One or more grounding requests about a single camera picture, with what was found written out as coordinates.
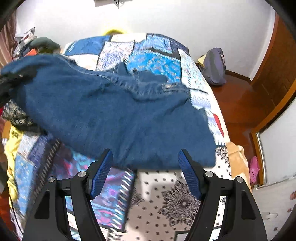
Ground wall mounted black television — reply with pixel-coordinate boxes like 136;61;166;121
94;0;132;7

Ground grey purple backpack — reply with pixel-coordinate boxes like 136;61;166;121
201;48;226;86

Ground dark green cloth pile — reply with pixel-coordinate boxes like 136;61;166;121
30;37;61;54

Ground white sticker covered cabinet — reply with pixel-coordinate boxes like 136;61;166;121
252;178;295;240

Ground blue denim jacket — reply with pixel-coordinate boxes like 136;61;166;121
1;54;216;170

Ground dark patterned knit garment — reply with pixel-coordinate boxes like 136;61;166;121
1;100;47;134

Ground pink rubber clog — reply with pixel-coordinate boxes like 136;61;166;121
249;156;260;184

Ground yellow pillow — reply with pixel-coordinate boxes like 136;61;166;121
103;29;126;36

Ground beige plush blanket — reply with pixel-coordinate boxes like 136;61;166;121
226;142;252;191

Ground yellow printed shirt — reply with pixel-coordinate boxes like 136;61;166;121
4;126;23;201

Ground blue patchwork bedspread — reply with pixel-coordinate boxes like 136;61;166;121
9;33;233;241

